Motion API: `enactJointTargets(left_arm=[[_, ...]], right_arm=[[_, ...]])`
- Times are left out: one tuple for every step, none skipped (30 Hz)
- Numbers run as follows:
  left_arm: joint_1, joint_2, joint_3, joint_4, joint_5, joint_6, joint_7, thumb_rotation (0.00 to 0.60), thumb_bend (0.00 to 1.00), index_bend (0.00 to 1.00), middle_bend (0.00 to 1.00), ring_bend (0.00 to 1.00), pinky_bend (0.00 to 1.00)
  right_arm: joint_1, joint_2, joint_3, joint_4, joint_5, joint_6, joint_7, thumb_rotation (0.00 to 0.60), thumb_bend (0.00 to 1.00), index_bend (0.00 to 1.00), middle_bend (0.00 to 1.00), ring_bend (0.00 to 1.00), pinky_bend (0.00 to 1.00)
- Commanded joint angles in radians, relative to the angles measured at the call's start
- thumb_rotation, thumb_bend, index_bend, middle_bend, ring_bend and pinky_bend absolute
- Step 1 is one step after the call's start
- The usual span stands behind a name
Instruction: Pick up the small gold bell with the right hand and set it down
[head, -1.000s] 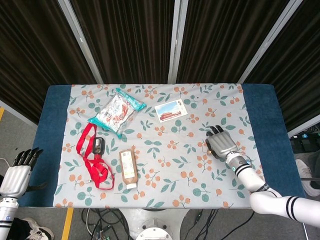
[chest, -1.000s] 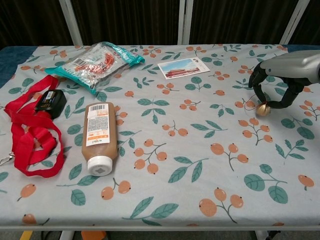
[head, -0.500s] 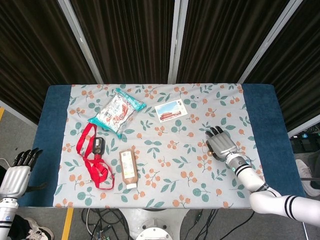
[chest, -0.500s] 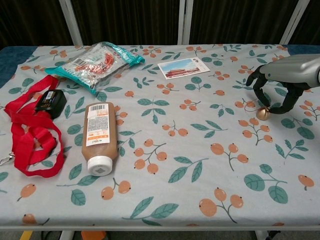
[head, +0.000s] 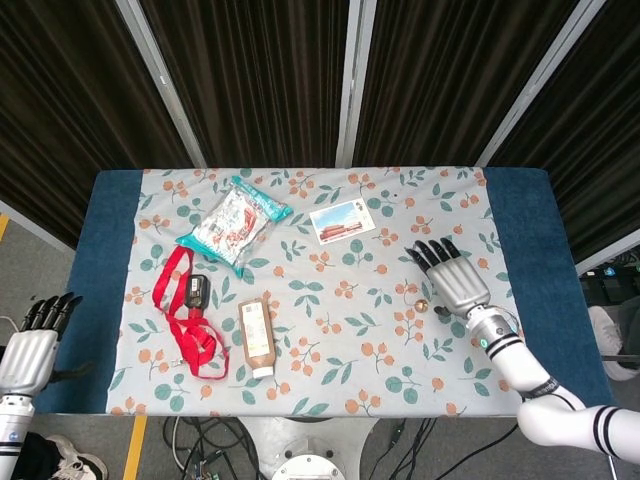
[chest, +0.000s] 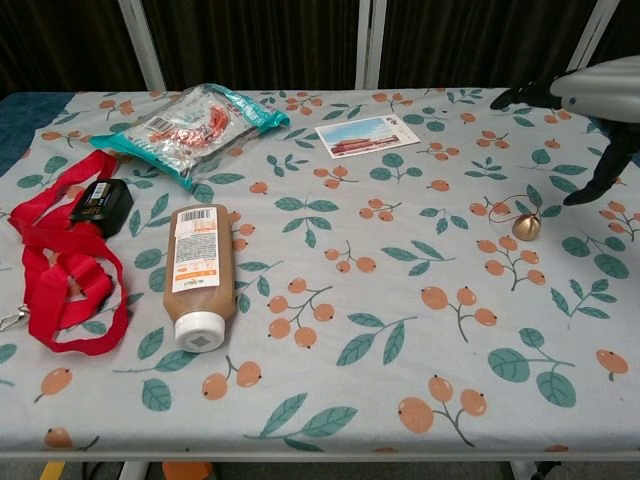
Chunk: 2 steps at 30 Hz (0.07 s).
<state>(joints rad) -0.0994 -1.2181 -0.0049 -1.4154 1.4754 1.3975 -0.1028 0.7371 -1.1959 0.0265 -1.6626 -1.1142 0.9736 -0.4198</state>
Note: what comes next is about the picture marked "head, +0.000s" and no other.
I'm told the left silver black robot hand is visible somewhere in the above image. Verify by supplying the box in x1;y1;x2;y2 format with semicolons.
0;293;95;397

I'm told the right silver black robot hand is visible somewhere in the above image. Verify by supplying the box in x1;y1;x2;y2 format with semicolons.
403;237;491;318

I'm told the small bronze ball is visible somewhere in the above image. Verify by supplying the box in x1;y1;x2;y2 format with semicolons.
402;282;430;312

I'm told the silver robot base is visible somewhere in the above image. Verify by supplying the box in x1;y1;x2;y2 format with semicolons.
239;415;379;480

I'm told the blue table cover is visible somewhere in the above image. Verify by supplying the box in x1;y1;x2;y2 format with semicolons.
37;167;614;416

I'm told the white sneaker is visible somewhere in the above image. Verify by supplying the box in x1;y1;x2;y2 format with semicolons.
45;433;109;480
587;304;626;370

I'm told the floral patterned tablecloth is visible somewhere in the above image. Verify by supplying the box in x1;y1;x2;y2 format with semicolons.
105;167;545;418

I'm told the postcard with red building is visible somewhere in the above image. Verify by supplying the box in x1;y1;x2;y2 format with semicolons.
308;198;377;246

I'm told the black equipment with teal lights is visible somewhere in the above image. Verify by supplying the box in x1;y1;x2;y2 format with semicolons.
579;252;640;307

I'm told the black badge device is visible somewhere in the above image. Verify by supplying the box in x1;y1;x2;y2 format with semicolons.
183;273;212;310

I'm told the dark brown curtain panel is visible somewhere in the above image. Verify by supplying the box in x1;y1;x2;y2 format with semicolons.
139;0;351;169
352;0;584;167
0;0;195;251
489;0;640;262

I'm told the brown squeeze bottle white cap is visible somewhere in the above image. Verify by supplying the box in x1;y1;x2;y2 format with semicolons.
237;297;277;379

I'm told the teal white snack bag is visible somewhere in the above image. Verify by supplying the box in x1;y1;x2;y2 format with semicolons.
174;175;295;279

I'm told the black cable bundle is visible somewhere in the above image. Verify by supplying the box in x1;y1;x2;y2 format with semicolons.
387;415;439;480
162;415;281;480

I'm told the red lanyard strap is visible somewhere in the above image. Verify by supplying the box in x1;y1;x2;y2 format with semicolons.
152;245;231;381

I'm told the grey metal frame post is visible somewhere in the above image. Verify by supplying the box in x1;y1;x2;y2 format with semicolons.
115;0;207;169
477;0;609;167
334;0;377;169

